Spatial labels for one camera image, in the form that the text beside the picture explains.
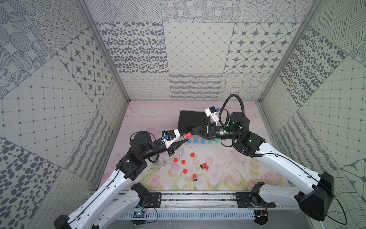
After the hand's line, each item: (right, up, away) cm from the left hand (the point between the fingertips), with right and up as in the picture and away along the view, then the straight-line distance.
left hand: (188, 137), depth 60 cm
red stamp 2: (+10, -22, +25) cm, 35 cm away
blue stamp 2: (+10, -9, +36) cm, 38 cm away
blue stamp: (0, -2, +2) cm, 3 cm away
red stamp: (0, +1, +1) cm, 1 cm away
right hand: (+2, +1, +2) cm, 3 cm away
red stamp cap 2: (-3, -20, +28) cm, 35 cm away
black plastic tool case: (+2, +6, +41) cm, 41 cm away
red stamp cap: (+3, -17, +31) cm, 35 cm away
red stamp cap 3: (-2, -25, +24) cm, 34 cm away
